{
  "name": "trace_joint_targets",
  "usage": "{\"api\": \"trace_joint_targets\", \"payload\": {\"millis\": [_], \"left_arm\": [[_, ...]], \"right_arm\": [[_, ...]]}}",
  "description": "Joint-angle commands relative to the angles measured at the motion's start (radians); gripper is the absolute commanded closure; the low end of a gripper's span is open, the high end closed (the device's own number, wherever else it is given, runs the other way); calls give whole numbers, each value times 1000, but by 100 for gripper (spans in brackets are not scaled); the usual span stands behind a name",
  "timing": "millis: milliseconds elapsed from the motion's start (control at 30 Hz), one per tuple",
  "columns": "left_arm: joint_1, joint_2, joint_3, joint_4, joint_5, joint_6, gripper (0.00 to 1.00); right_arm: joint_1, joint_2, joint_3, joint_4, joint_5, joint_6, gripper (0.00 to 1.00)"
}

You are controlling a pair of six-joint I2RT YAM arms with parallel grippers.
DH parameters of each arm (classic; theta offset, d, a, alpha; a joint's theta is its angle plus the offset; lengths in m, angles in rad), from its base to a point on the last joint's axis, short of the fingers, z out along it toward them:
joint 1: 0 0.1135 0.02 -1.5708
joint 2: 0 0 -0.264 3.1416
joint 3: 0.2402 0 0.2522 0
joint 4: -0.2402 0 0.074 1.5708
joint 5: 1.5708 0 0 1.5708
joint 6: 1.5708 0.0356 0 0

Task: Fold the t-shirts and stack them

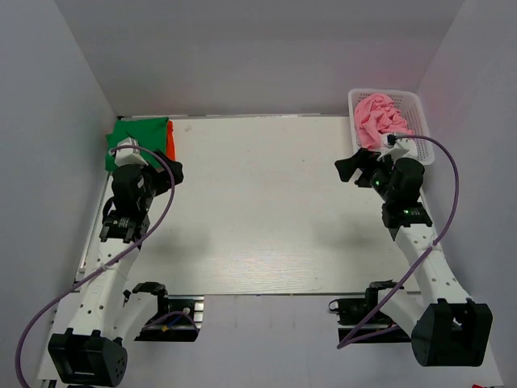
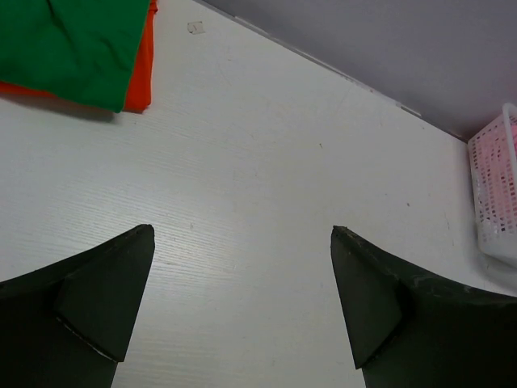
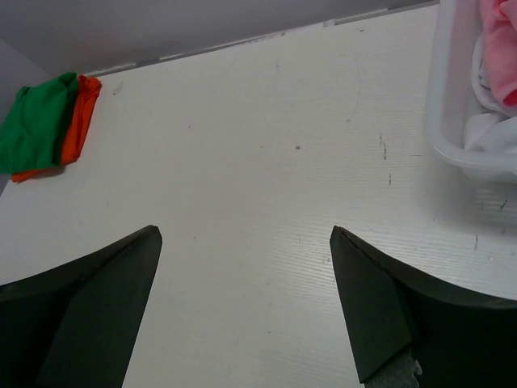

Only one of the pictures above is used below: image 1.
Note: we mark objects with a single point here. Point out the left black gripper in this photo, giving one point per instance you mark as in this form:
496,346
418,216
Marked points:
160,174

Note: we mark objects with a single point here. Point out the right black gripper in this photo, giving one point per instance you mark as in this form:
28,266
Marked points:
367,162

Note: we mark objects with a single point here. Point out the pink t shirt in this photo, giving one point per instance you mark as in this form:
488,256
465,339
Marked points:
375,116

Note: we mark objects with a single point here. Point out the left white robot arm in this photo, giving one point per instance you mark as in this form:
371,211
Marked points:
91,352

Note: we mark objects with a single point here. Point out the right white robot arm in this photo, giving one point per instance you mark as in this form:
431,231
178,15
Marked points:
447,328

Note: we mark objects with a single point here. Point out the orange folded t shirt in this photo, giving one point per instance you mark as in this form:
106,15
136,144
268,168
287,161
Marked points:
170,146

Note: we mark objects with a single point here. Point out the green folded t shirt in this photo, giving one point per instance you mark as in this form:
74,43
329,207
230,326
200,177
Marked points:
150,133

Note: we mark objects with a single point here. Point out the white plastic basket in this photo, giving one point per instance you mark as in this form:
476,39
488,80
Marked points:
408,103

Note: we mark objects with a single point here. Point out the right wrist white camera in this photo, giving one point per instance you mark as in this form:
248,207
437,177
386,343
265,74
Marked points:
397,148

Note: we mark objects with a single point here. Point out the wrist white camera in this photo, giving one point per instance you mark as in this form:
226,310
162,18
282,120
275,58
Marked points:
397,148
127,154

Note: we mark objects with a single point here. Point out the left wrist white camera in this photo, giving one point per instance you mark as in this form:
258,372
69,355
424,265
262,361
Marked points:
127,154

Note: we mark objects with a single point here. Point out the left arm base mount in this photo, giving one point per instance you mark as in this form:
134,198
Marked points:
175,319

